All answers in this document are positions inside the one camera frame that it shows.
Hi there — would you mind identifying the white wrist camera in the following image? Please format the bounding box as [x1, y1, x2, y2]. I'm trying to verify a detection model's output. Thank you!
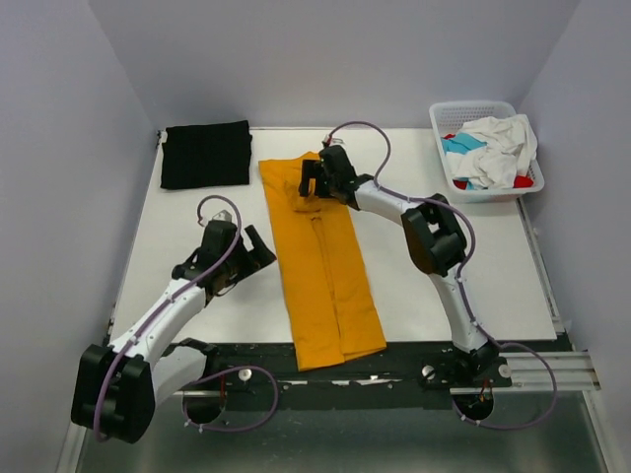
[321, 135, 344, 148]
[212, 210, 233, 223]

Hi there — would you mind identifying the aluminium rail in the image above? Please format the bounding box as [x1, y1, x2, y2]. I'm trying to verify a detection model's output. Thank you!
[497, 350, 602, 396]

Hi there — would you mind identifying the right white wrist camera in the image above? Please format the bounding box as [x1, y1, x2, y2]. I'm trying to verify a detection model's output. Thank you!
[321, 135, 344, 148]

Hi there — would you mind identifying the white t shirt in basket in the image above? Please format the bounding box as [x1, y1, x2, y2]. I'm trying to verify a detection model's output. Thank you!
[456, 114, 538, 175]

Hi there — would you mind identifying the orange t shirt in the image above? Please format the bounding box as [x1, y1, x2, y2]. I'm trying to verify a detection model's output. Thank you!
[258, 153, 386, 372]

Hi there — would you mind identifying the blue cloth in basket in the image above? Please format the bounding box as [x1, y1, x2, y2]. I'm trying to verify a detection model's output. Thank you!
[441, 133, 490, 190]

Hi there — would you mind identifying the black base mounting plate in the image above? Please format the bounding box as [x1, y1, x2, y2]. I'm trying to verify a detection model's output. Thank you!
[181, 339, 512, 411]

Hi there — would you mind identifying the white plastic basket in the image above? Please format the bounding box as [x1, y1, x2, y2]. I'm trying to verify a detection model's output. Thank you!
[429, 101, 544, 203]

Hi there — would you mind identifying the folded black t shirt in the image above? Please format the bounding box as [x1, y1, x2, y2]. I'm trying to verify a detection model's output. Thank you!
[161, 120, 252, 191]

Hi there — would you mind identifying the red cloth in basket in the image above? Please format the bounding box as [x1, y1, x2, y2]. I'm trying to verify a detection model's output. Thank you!
[441, 131, 536, 193]

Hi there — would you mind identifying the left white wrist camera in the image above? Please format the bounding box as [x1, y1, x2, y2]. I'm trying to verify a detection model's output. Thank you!
[212, 210, 233, 223]

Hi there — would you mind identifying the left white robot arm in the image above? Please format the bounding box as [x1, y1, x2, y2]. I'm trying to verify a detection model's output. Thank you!
[70, 220, 276, 443]

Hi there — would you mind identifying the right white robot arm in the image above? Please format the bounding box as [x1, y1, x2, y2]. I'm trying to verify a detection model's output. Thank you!
[298, 145, 499, 386]

